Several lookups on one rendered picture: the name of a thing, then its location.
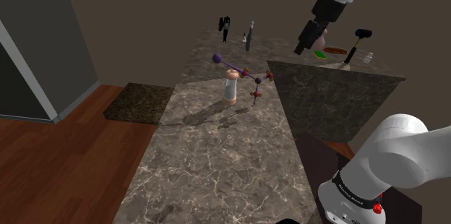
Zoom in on pink rounded object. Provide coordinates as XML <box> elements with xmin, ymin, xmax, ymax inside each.
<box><xmin>310</xmin><ymin>28</ymin><xmax>329</xmax><ymax>52</ymax></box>

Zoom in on grey slender bottle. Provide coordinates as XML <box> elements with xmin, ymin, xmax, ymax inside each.
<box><xmin>245</xmin><ymin>20</ymin><xmax>255</xmax><ymax>53</ymax></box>

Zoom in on purple molecule model toy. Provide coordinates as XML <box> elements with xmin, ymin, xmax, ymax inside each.
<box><xmin>212</xmin><ymin>53</ymin><xmax>275</xmax><ymax>106</ymax></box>

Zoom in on black figure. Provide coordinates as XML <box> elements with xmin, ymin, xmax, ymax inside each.
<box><xmin>218</xmin><ymin>15</ymin><xmax>232</xmax><ymax>44</ymax></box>

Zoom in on grey refrigerator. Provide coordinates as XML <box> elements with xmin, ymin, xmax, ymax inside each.
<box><xmin>0</xmin><ymin>0</ymin><xmax>102</xmax><ymax>125</ymax></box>

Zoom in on black mallet with yellow handle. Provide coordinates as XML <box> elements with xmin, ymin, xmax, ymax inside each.
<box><xmin>343</xmin><ymin>28</ymin><xmax>373</xmax><ymax>65</ymax></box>

